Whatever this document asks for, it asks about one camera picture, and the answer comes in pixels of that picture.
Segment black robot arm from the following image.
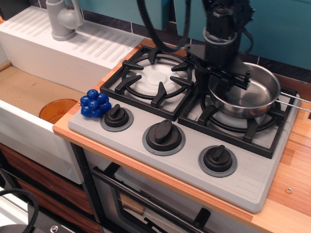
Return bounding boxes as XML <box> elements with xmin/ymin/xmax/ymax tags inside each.
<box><xmin>184</xmin><ymin>0</ymin><xmax>255</xmax><ymax>96</ymax></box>

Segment black stove knob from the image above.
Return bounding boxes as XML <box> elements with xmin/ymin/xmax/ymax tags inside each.
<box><xmin>100</xmin><ymin>104</ymin><xmax>134</xmax><ymax>132</ymax></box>
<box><xmin>199</xmin><ymin>145</ymin><xmax>238</xmax><ymax>178</ymax></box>
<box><xmin>142</xmin><ymin>119</ymin><xmax>186</xmax><ymax>156</ymax></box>

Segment stainless steel pan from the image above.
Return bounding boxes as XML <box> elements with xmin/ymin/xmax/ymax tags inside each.
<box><xmin>208</xmin><ymin>63</ymin><xmax>310</xmax><ymax>119</ymax></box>

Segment black left burner grate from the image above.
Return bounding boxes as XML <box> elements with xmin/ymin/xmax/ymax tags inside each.
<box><xmin>100</xmin><ymin>46</ymin><xmax>197</xmax><ymax>121</ymax></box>

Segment grey toy faucet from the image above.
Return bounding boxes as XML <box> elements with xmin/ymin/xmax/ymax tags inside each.
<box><xmin>46</xmin><ymin>0</ymin><xmax>84</xmax><ymax>41</ymax></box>

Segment black right burner grate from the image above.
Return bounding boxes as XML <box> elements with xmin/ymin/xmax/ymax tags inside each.
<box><xmin>178</xmin><ymin>88</ymin><xmax>297</xmax><ymax>159</ymax></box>

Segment blue toy blueberry cluster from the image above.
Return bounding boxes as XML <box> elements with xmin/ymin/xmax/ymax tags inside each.
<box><xmin>80</xmin><ymin>89</ymin><xmax>112</xmax><ymax>118</ymax></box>

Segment white toy sink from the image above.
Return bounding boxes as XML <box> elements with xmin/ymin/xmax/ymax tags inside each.
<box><xmin>0</xmin><ymin>6</ymin><xmax>143</xmax><ymax>184</ymax></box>

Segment black braided cable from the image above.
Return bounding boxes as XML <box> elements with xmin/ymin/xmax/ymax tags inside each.
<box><xmin>0</xmin><ymin>188</ymin><xmax>39</xmax><ymax>233</ymax></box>

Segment black left stove knob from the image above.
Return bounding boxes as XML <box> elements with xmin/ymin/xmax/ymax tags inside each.
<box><xmin>100</xmin><ymin>104</ymin><xmax>134</xmax><ymax>132</ymax></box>

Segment oven door with handle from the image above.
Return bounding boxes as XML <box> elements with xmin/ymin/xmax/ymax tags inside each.
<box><xmin>91</xmin><ymin>163</ymin><xmax>256</xmax><ymax>233</ymax></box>

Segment black right stove knob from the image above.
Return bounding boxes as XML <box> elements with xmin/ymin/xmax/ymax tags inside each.
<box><xmin>199</xmin><ymin>145</ymin><xmax>238</xmax><ymax>178</ymax></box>

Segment black burner grate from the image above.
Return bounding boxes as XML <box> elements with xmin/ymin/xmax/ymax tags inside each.
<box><xmin>100</xmin><ymin>46</ymin><xmax>197</xmax><ymax>121</ymax></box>
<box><xmin>178</xmin><ymin>88</ymin><xmax>297</xmax><ymax>159</ymax></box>

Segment grey toy stove top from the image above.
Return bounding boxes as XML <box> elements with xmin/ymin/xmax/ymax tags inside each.
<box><xmin>67</xmin><ymin>50</ymin><xmax>302</xmax><ymax>214</ymax></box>

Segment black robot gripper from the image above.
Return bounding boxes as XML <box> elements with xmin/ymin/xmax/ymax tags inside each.
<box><xmin>183</xmin><ymin>36</ymin><xmax>252</xmax><ymax>104</ymax></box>

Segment black middle stove knob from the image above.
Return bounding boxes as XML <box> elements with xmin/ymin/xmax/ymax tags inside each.
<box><xmin>142</xmin><ymin>119</ymin><xmax>186</xmax><ymax>156</ymax></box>

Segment wooden drawer fronts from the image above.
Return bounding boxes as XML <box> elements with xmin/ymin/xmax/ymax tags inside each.
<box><xmin>0</xmin><ymin>145</ymin><xmax>103</xmax><ymax>233</ymax></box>

